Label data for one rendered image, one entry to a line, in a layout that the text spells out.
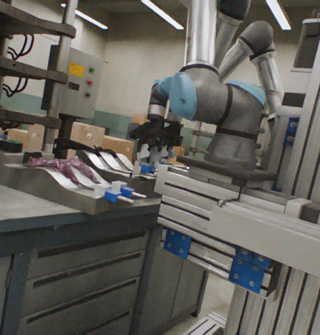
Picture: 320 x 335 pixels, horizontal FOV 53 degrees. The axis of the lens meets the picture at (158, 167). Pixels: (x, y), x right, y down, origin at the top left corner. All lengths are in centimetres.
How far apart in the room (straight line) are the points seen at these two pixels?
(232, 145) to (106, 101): 949
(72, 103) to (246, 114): 139
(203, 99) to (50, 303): 83
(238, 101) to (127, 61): 928
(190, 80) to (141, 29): 928
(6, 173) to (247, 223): 82
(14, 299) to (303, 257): 80
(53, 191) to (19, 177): 14
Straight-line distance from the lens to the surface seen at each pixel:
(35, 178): 114
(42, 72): 188
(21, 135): 660
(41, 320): 124
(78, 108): 214
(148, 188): 137
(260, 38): 148
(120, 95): 1001
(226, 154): 90
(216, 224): 78
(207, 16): 103
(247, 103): 91
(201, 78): 88
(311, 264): 73
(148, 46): 979
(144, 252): 149
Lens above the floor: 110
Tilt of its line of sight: 7 degrees down
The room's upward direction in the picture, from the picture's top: 12 degrees clockwise
